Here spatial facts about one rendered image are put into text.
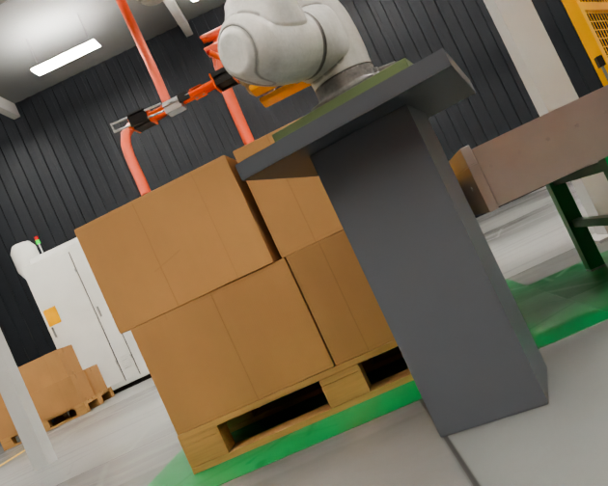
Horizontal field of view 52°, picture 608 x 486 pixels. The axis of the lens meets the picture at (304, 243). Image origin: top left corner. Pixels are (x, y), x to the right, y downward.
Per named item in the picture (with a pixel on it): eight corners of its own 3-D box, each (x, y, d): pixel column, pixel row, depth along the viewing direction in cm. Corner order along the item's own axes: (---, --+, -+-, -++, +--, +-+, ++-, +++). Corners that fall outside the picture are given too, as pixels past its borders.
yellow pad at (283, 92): (344, 68, 241) (338, 57, 241) (343, 61, 231) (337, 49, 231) (265, 108, 245) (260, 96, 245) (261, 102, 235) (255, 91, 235)
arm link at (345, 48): (385, 58, 152) (345, -22, 152) (342, 65, 139) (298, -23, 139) (340, 91, 163) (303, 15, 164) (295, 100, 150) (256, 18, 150)
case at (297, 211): (435, 190, 242) (392, 97, 244) (447, 180, 203) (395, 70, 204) (296, 255, 249) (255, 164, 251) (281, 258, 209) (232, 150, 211)
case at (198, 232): (292, 256, 248) (250, 166, 250) (273, 261, 209) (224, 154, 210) (161, 318, 256) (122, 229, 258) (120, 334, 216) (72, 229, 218)
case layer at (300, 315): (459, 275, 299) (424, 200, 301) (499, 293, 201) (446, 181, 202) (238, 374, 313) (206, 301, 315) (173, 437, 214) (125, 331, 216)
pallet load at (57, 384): (115, 395, 898) (89, 337, 902) (87, 413, 796) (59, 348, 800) (40, 430, 901) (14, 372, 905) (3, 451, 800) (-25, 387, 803)
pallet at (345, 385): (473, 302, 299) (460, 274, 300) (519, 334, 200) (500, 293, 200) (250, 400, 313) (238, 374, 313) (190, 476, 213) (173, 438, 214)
